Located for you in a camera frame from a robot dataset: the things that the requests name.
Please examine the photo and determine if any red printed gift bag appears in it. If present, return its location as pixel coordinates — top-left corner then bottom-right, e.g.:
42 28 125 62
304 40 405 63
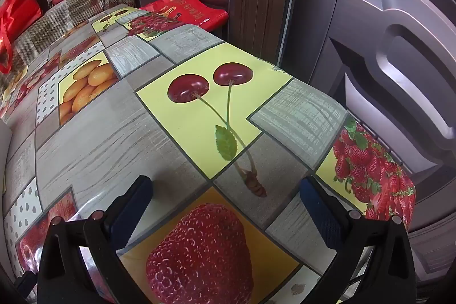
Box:
140 0 229 33

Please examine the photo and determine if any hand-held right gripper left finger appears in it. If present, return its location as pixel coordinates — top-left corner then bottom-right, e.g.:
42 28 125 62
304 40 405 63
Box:
36 175 154 304

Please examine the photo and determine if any plaid blanket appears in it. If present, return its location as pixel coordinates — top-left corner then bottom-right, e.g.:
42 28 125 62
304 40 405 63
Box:
0 0 136 98

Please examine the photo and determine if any glossy red tote bag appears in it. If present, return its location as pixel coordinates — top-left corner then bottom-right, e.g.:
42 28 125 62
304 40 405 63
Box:
0 0 43 74

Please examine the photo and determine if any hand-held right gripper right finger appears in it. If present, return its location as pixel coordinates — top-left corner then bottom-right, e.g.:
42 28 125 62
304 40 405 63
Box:
299 176 417 304

